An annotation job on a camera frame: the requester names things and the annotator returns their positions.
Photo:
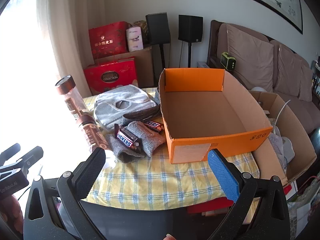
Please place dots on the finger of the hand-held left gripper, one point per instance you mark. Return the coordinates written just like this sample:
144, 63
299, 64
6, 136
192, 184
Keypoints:
10, 150
32, 155

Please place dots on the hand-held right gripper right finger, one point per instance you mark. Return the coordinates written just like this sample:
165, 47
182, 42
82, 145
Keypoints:
223, 177

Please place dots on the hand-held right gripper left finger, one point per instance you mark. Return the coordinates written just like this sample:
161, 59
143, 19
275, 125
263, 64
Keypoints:
90, 173

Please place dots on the grey sock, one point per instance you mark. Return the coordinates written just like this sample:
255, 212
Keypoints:
117, 151
152, 142

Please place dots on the brown-lidded clear bottle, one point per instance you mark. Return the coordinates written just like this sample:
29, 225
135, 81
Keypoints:
92, 132
72, 97

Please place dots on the brown chocolate bar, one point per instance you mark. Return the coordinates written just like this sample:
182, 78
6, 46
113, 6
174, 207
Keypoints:
125, 140
152, 125

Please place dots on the orange cardboard box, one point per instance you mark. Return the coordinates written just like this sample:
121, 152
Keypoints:
200, 120

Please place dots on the white mesh bib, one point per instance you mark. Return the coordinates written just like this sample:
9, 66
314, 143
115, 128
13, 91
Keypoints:
112, 115

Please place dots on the black printed cloth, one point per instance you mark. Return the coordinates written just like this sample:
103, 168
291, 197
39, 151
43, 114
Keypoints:
142, 117

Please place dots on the person's right hand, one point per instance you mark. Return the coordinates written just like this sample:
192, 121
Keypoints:
170, 237

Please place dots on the red flat box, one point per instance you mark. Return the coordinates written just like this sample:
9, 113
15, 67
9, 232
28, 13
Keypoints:
207, 205

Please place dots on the yellow checked blanket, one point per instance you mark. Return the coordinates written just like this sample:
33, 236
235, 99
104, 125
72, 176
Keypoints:
155, 180

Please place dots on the open brown cardboard box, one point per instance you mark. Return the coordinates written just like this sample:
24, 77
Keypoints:
300, 155

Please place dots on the white rounded device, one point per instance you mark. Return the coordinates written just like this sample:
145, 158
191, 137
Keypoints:
258, 89

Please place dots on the red chocolate collection box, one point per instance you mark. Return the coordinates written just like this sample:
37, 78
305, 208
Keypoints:
110, 77

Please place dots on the brown sofa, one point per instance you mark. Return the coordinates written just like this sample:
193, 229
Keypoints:
300, 115

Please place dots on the small white box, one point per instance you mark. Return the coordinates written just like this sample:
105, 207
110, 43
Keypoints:
203, 64

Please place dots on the green portable device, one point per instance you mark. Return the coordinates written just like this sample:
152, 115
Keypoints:
228, 61

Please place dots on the plain brown cardboard box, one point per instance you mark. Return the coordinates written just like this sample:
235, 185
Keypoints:
145, 65

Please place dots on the large beige cushion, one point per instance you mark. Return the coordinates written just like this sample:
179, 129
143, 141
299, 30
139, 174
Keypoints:
250, 57

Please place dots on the small beige cushion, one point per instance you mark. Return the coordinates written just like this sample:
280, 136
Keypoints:
306, 85

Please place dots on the black speaker stand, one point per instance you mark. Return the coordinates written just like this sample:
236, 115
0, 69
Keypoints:
189, 55
163, 55

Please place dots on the cream curtain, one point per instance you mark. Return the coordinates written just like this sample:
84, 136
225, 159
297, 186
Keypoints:
75, 30

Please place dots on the red gift box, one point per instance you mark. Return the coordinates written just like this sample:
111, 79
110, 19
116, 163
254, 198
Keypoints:
107, 42

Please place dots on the white tissue roll pack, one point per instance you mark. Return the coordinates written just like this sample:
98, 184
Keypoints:
135, 40

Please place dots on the black speaker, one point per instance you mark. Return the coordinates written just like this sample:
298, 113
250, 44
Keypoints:
157, 28
190, 27

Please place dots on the patterned gift bag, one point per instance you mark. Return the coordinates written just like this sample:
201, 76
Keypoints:
142, 26

